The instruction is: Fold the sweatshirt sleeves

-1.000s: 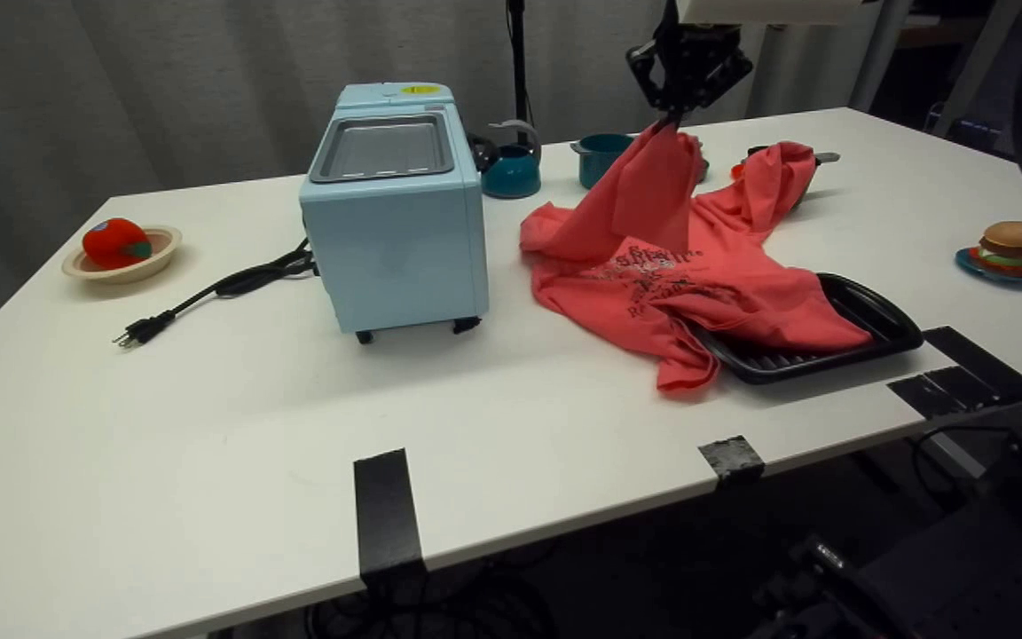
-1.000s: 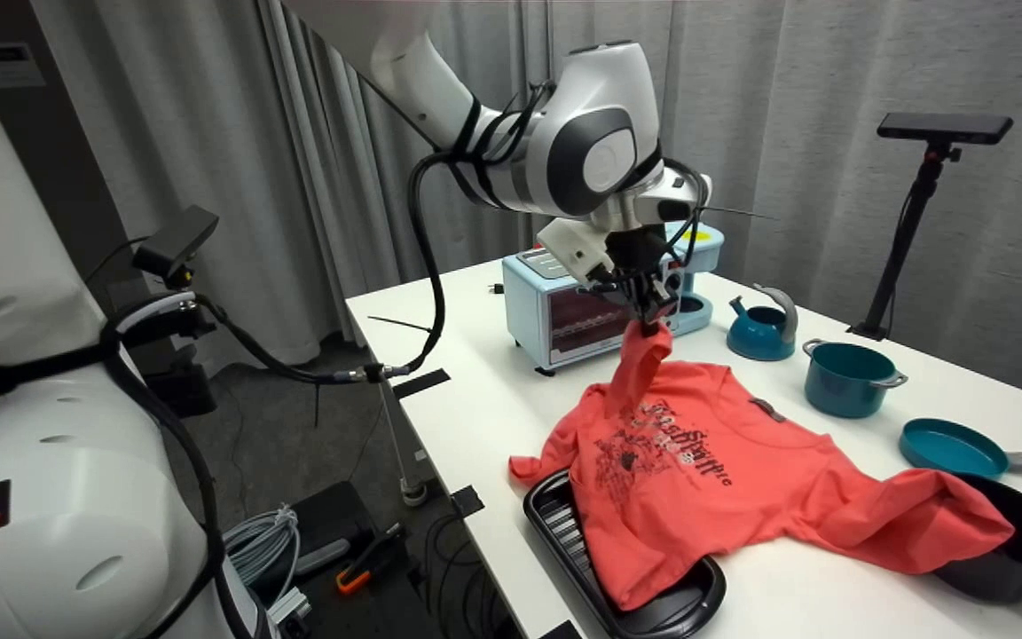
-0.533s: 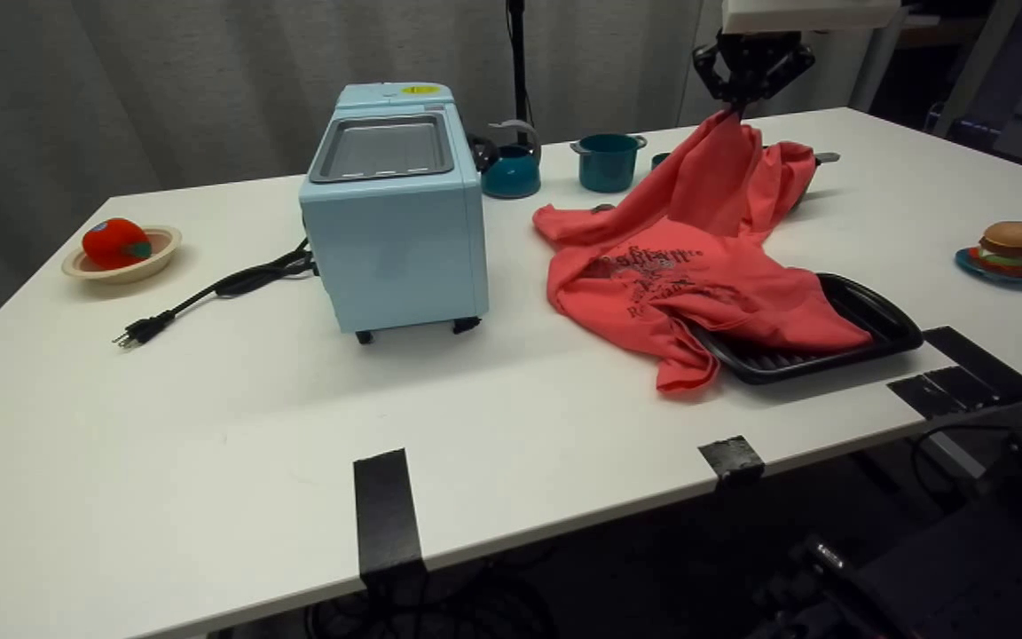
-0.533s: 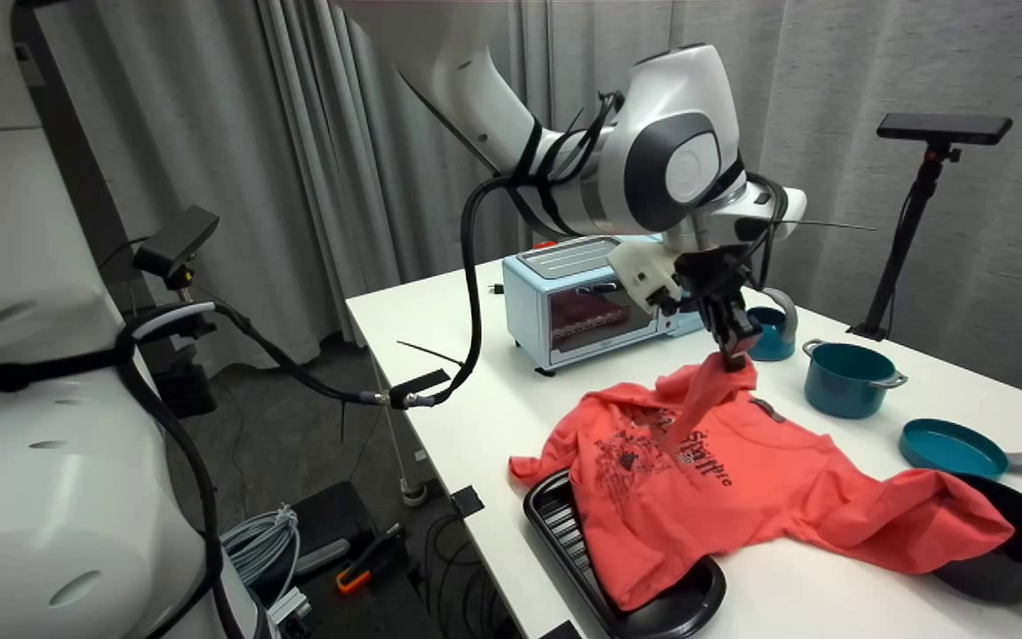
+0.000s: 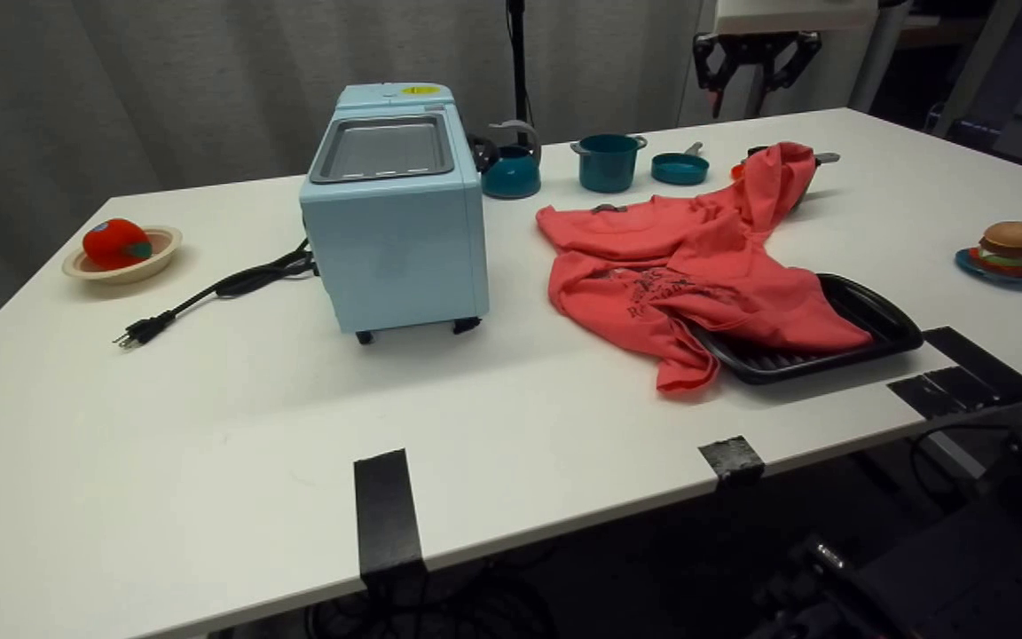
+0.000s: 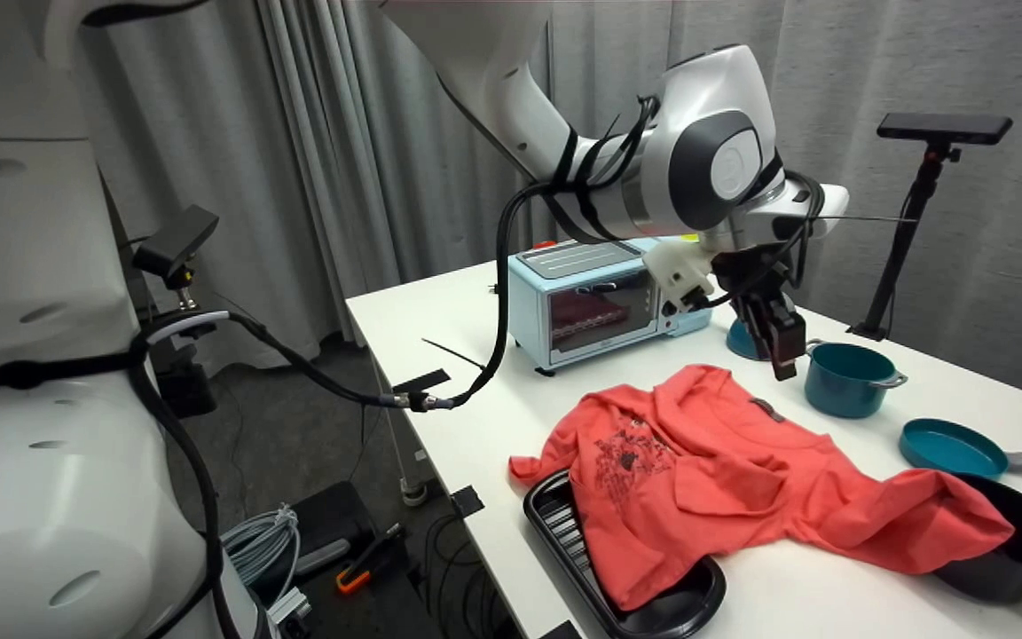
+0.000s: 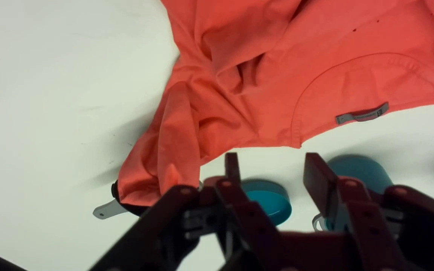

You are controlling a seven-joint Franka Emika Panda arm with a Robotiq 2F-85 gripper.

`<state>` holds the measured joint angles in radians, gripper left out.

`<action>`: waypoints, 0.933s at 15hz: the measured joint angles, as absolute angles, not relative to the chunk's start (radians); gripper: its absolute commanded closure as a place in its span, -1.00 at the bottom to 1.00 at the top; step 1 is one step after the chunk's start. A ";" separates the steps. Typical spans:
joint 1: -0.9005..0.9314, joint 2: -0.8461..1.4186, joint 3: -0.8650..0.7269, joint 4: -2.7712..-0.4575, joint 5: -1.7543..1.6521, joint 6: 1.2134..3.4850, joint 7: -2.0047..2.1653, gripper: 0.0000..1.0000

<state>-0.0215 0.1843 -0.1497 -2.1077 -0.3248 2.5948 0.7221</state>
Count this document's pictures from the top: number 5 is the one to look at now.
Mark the orange printed sweatshirt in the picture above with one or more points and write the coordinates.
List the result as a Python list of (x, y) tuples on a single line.
[(675, 269)]

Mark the light blue toaster oven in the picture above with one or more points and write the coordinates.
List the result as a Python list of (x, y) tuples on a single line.
[(397, 236)]

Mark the teal toy kettle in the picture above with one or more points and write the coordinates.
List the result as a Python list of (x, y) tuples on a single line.
[(512, 170)]

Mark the teal toy pot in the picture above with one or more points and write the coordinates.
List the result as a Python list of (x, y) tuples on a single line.
[(609, 165)]

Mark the teal toy frying pan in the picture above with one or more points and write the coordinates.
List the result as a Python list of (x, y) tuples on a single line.
[(680, 166)]

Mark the long black tape strip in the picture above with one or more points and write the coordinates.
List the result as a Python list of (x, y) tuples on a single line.
[(983, 360), (388, 517)]

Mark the small black tape piece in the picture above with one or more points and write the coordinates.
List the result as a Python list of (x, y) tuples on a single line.
[(732, 454)]

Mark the black ribbed baking tray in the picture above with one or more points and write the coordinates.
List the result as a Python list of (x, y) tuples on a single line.
[(865, 323)]

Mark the red fruit on plate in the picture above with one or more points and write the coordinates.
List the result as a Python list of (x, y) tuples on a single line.
[(149, 265)]

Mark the square black tape piece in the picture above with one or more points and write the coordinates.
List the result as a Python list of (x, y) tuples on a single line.
[(951, 388), (912, 398)]

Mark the grey curtain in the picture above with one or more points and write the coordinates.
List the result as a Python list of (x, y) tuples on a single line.
[(177, 81)]

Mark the blue plate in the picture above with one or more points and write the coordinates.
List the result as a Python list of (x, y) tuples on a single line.
[(973, 269)]

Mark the toy burger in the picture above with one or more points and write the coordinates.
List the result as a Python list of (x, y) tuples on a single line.
[(1011, 248)]

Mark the black camera stand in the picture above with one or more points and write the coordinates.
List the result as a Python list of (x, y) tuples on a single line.
[(519, 59)]

